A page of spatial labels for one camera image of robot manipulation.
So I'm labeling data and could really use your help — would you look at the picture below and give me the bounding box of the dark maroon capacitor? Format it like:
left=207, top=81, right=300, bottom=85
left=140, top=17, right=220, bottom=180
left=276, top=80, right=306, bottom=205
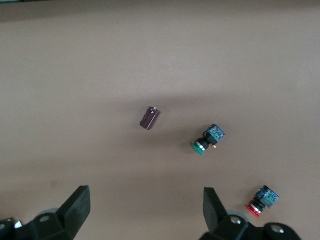
left=139, top=105, right=162, bottom=132

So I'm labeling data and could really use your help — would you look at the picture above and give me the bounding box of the red push button switch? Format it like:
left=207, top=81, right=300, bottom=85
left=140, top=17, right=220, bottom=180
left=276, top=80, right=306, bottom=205
left=245, top=184, right=281, bottom=220

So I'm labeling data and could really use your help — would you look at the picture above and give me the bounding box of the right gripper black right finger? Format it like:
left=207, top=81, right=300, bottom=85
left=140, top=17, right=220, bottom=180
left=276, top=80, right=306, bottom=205
left=199, top=187, right=301, bottom=240

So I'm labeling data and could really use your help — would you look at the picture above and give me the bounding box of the green push button switch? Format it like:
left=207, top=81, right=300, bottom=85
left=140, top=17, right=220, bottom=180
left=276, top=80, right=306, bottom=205
left=190, top=123, right=227, bottom=156

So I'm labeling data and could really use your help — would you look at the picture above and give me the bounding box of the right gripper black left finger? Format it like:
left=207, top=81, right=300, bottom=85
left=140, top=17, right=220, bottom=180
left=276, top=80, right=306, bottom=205
left=0, top=185, right=92, bottom=240

